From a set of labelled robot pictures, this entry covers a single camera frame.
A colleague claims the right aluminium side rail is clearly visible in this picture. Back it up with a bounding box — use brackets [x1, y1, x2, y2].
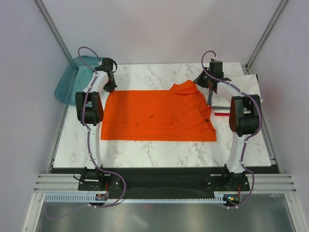
[242, 69, 281, 170]

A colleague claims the orange t shirt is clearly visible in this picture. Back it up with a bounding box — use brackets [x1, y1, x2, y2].
[100, 80, 217, 142]

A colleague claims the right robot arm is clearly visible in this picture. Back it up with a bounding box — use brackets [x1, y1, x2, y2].
[194, 58, 262, 191]

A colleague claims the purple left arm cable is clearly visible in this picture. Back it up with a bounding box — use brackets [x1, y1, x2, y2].
[77, 46, 107, 174]

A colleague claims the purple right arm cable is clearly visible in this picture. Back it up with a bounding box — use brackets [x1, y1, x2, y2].
[201, 50, 263, 208]

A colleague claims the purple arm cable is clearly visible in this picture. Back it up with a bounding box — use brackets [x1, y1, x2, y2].
[201, 50, 263, 208]
[77, 46, 107, 174]

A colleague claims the white folded t shirt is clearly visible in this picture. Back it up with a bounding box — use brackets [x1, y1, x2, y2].
[211, 74, 261, 108]

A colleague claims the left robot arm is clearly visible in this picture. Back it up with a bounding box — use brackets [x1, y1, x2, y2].
[75, 58, 117, 191]

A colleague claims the aluminium frame post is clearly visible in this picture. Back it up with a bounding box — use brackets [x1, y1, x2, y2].
[34, 0, 73, 63]
[244, 0, 290, 72]

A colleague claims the white slotted cable duct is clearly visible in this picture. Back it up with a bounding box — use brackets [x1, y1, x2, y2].
[44, 192, 240, 203]

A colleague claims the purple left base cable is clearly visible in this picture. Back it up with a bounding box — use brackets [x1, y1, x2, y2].
[44, 170, 128, 221]

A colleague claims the right aluminium frame post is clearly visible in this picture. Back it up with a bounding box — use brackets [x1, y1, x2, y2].
[244, 0, 290, 72]

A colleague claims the left aluminium frame post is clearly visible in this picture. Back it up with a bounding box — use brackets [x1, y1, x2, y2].
[34, 0, 73, 63]

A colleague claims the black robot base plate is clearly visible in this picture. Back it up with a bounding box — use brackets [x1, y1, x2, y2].
[73, 167, 244, 199]

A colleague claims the front aluminium cross rail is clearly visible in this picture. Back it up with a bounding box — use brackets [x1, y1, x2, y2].
[34, 174, 296, 194]

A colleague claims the teal plastic bin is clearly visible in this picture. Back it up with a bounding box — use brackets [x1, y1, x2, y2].
[55, 57, 93, 106]

